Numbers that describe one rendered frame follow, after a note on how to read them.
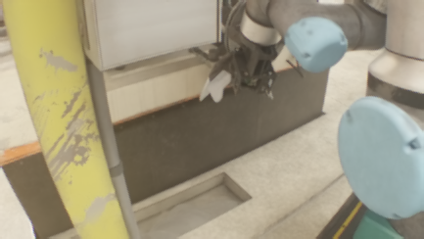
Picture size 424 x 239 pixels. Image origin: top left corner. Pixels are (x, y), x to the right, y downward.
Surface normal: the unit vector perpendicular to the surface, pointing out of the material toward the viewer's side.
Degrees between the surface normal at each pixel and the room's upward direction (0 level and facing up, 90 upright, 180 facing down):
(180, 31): 90
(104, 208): 90
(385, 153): 98
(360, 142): 98
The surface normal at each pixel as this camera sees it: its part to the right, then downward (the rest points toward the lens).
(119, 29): 0.57, 0.44
